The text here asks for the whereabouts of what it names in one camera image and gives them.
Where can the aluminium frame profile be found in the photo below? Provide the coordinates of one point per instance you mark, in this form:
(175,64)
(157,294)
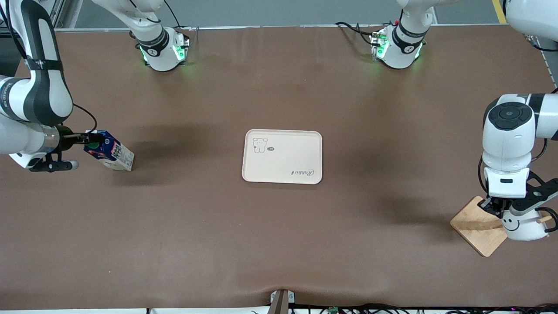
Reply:
(56,15)

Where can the white smiley face cup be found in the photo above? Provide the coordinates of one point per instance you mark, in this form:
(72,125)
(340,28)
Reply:
(523,229)

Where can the beige plastic tray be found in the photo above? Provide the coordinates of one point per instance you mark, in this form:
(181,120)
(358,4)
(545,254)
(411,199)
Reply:
(283,157)

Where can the brown table cover mat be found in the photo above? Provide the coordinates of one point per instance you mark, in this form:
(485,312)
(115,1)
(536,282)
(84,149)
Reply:
(279,235)

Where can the grey metal camera bracket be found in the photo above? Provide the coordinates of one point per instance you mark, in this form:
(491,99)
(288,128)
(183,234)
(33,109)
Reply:
(281,301)

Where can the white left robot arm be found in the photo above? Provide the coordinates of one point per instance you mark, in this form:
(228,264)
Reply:
(508,139)

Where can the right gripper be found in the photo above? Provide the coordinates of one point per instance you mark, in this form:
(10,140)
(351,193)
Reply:
(66,134)

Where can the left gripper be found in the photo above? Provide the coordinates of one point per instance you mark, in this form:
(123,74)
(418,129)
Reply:
(495,205)

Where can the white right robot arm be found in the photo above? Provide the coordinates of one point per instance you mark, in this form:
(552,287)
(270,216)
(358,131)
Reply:
(43,87)

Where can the wooden cup stand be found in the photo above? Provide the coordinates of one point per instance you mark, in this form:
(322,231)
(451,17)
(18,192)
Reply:
(477,226)

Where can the blue milk carton green cap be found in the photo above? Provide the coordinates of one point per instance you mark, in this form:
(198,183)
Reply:
(113,155)

